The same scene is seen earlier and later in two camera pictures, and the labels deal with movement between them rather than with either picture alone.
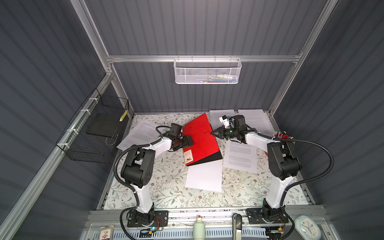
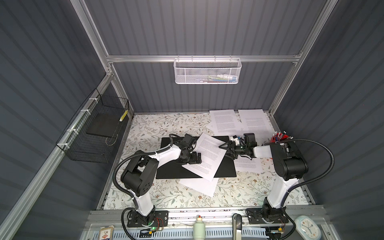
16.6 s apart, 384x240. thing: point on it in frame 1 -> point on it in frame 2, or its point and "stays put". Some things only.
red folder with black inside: x=205 y=147 -> x=175 y=170
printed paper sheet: x=258 y=119 stays put
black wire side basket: x=97 y=130 stays put
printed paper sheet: x=143 y=133 -> x=212 y=154
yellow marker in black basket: x=124 y=115 stays put
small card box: x=106 y=233 stays put
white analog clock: x=307 y=228 stays put
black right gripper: x=221 y=132 -> x=230 y=145
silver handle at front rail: x=237 y=226 stays put
